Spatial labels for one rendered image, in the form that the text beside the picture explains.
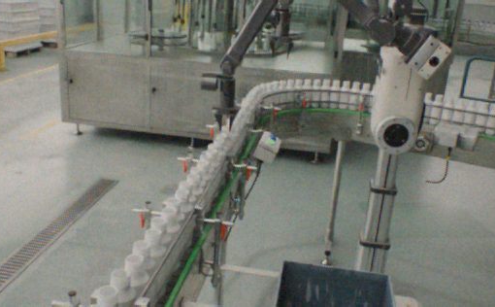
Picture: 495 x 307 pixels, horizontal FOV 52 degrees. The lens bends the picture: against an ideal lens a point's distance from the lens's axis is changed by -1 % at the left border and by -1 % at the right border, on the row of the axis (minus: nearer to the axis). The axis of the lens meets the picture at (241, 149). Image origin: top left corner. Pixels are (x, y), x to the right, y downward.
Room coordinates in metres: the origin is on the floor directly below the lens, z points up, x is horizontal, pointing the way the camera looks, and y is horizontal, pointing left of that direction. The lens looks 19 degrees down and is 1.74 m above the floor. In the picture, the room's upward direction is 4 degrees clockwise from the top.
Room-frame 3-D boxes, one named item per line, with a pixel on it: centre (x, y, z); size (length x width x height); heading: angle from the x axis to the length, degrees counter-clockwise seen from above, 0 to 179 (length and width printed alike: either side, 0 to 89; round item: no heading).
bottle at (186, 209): (1.27, 0.15, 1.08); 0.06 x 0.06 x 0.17
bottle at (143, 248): (0.97, 0.20, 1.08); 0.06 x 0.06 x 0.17
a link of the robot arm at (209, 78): (1.85, 0.11, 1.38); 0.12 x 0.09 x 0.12; 82
